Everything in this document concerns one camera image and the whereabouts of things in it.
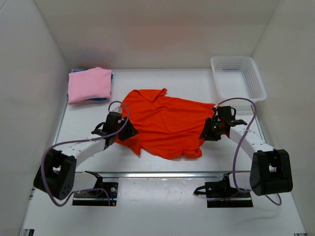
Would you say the orange t shirt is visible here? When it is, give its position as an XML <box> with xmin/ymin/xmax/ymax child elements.
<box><xmin>116</xmin><ymin>88</ymin><xmax>214</xmax><ymax>160</ymax></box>

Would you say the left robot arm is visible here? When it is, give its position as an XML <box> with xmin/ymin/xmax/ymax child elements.
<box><xmin>33</xmin><ymin>111</ymin><xmax>139</xmax><ymax>200</ymax></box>

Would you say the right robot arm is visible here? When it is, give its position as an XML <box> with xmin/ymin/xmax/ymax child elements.
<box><xmin>200</xmin><ymin>106</ymin><xmax>293</xmax><ymax>197</ymax></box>

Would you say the blue folded t shirt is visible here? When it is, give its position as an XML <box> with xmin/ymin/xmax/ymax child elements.
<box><xmin>66</xmin><ymin>69</ymin><xmax>115</xmax><ymax>102</ymax></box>

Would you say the white perforated plastic basket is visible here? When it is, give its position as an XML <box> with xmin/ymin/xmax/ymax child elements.
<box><xmin>211</xmin><ymin>56</ymin><xmax>267</xmax><ymax>103</ymax></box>

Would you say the pink folded t shirt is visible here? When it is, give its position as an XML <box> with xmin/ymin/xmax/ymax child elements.
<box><xmin>67</xmin><ymin>66</ymin><xmax>112</xmax><ymax>104</ymax></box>

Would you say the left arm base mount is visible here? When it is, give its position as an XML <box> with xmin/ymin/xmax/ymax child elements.
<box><xmin>72</xmin><ymin>171</ymin><xmax>119</xmax><ymax>207</ymax></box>

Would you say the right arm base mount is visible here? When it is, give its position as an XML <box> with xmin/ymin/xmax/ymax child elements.
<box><xmin>193</xmin><ymin>173</ymin><xmax>253</xmax><ymax>208</ymax></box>

